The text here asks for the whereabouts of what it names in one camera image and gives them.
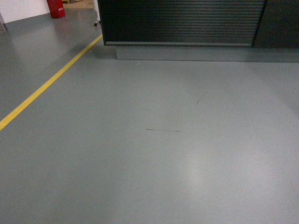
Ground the black checkout counter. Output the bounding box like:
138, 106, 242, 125
99, 0, 299, 63

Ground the red bin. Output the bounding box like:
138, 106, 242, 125
47, 0, 65, 18

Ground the white wheeled cart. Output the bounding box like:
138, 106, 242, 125
93, 0, 101, 27

